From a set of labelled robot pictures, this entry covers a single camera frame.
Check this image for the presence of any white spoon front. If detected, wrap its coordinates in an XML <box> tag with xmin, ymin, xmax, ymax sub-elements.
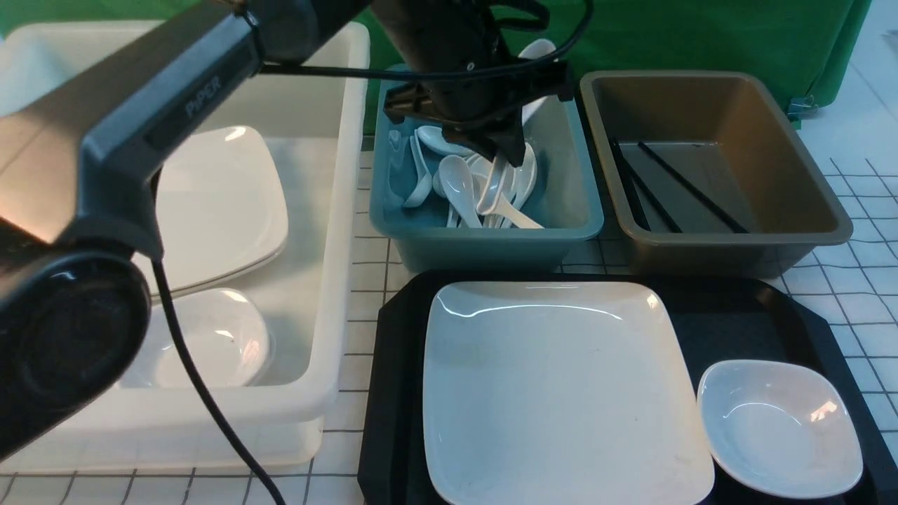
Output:
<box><xmin>474</xmin><ymin>173</ymin><xmax>543</xmax><ymax>229</ymax></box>

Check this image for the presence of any white spoon left side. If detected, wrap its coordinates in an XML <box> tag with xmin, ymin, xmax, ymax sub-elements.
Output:
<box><xmin>403</xmin><ymin>133</ymin><xmax>432</xmax><ymax>208</ymax></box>

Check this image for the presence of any small white dish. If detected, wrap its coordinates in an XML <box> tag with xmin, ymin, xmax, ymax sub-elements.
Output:
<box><xmin>116</xmin><ymin>288</ymin><xmax>272</xmax><ymax>388</ymax></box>
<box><xmin>697</xmin><ymin>359</ymin><xmax>864</xmax><ymax>501</ymax></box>

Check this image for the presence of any green cloth backdrop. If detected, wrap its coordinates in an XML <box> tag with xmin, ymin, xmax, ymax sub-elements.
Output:
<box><xmin>2</xmin><ymin>1</ymin><xmax>872</xmax><ymax>105</ymax></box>

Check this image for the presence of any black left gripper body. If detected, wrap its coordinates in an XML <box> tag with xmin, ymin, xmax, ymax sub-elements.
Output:
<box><xmin>370</xmin><ymin>1</ymin><xmax>573</xmax><ymax>141</ymax></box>

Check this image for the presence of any large white square plate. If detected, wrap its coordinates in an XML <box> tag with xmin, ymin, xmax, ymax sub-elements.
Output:
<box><xmin>422</xmin><ymin>281</ymin><xmax>715</xmax><ymax>504</ymax></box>

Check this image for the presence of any black chopstick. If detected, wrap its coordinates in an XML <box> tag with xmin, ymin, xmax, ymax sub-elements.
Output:
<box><xmin>609</xmin><ymin>136</ymin><xmax>651</xmax><ymax>231</ymax></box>
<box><xmin>625</xmin><ymin>157</ymin><xmax>683</xmax><ymax>233</ymax></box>
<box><xmin>637</xmin><ymin>141</ymin><xmax>749</xmax><ymax>234</ymax></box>

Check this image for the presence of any teal plastic bin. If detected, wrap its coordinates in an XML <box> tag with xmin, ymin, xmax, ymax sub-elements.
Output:
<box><xmin>369</xmin><ymin>81</ymin><xmax>604</xmax><ymax>273</ymax></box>

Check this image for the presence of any brown plastic bin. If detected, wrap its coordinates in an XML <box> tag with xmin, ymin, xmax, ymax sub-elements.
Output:
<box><xmin>579</xmin><ymin>70</ymin><xmax>854</xmax><ymax>278</ymax></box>

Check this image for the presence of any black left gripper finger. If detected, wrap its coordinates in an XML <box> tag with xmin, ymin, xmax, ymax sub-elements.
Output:
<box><xmin>471</xmin><ymin>119</ymin><xmax>526</xmax><ymax>167</ymax></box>

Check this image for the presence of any white spoon top of pile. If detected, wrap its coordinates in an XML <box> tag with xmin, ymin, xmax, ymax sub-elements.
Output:
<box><xmin>415</xmin><ymin>125</ymin><xmax>475</xmax><ymax>158</ymax></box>

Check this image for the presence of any black serving tray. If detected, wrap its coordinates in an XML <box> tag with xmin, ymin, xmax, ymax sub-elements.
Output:
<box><xmin>357</xmin><ymin>271</ymin><xmax>897</xmax><ymax>504</ymax></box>

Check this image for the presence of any small white dish in tub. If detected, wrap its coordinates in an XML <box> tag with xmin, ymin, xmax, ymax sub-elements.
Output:
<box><xmin>116</xmin><ymin>288</ymin><xmax>272</xmax><ymax>388</ymax></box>

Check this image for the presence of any lower white plate in tub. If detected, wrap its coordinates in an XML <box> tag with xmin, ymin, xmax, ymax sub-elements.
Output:
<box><xmin>171</xmin><ymin>240</ymin><xmax>288</xmax><ymax>298</ymax></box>

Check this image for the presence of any white spoon centre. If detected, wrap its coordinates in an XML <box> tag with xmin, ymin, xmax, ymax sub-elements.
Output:
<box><xmin>437</xmin><ymin>156</ymin><xmax>483</xmax><ymax>228</ymax></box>

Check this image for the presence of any metal binder clip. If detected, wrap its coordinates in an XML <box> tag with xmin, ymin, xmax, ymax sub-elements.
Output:
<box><xmin>786</xmin><ymin>95</ymin><xmax>820</xmax><ymax>122</ymax></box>

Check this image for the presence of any black cable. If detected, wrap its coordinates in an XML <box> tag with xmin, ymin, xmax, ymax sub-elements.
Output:
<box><xmin>151</xmin><ymin>0</ymin><xmax>596</xmax><ymax>505</ymax></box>

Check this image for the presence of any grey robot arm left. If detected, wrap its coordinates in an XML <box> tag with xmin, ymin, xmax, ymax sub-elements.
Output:
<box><xmin>2</xmin><ymin>1</ymin><xmax>594</xmax><ymax>474</ymax></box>

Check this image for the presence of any large white plastic tub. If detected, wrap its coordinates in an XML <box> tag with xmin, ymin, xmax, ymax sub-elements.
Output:
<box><xmin>0</xmin><ymin>20</ymin><xmax>370</xmax><ymax>472</ymax></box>

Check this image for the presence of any white ceramic spoon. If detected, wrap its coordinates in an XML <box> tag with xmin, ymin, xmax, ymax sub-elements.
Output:
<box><xmin>477</xmin><ymin>38</ymin><xmax>556</xmax><ymax>214</ymax></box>

